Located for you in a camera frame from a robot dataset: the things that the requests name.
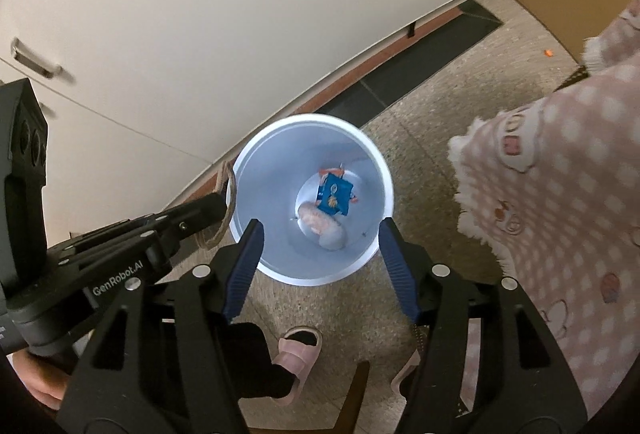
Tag pink white tissue wad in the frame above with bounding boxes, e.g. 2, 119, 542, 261
297, 201, 347, 251

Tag brown string loop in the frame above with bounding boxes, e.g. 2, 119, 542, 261
196, 161, 237, 251

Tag person's leg black trousers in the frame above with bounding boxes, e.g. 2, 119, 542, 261
220, 321, 296, 400

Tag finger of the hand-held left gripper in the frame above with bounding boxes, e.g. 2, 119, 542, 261
147, 193, 229, 260

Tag pink slipper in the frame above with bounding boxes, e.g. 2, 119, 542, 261
272, 326, 324, 407
390, 349, 423, 397

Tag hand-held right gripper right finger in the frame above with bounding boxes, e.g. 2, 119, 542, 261
378, 217, 589, 434

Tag person's left hand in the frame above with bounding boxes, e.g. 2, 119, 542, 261
14, 350, 74, 411

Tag brown wooden bar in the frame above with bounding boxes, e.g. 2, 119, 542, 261
330, 360, 372, 434

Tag white cabinet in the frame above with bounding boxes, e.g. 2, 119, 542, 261
0, 0, 533, 245

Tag blue snack wrapper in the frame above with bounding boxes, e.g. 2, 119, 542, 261
315, 174, 355, 217

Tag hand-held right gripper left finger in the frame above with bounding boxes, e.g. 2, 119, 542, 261
55, 217, 266, 434

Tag pink printed blanket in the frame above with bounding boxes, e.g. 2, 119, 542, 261
447, 0, 640, 421

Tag light blue plastic bin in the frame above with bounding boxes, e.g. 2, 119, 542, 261
227, 113, 395, 285

